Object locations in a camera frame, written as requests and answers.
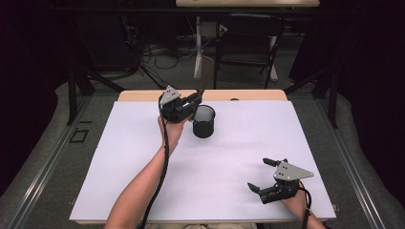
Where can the white table leg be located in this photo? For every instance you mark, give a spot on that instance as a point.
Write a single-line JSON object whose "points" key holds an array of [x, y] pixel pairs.
{"points": [[274, 57], [198, 51]]}

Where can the person's right hand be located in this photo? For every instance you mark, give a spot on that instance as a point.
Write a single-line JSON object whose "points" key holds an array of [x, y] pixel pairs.
{"points": [[294, 203]]}

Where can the black folding chair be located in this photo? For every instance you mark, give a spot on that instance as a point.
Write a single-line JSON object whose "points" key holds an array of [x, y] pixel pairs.
{"points": [[248, 41]]}

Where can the black metal frame stand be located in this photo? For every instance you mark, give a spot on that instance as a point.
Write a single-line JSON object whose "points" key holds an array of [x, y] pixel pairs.
{"points": [[328, 92], [76, 92]]}

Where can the black mesh pen holder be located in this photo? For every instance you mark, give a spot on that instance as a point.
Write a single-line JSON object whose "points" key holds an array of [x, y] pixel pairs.
{"points": [[203, 122]]}

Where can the person's beige pants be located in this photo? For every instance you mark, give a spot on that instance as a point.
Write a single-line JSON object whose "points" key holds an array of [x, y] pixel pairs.
{"points": [[197, 226]]}

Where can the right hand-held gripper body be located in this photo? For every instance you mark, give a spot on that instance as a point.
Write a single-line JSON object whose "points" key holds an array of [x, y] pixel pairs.
{"points": [[286, 181]]}

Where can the person's left hand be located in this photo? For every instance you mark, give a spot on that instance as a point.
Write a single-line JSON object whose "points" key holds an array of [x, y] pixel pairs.
{"points": [[173, 132]]}

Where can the white table mat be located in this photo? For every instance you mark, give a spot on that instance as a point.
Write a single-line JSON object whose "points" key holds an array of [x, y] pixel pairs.
{"points": [[207, 165]]}

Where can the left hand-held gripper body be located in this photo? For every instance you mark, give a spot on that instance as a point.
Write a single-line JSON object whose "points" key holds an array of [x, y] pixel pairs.
{"points": [[173, 106]]}

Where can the white power box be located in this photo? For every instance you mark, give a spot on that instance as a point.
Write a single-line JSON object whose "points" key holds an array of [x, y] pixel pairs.
{"points": [[208, 29]]}

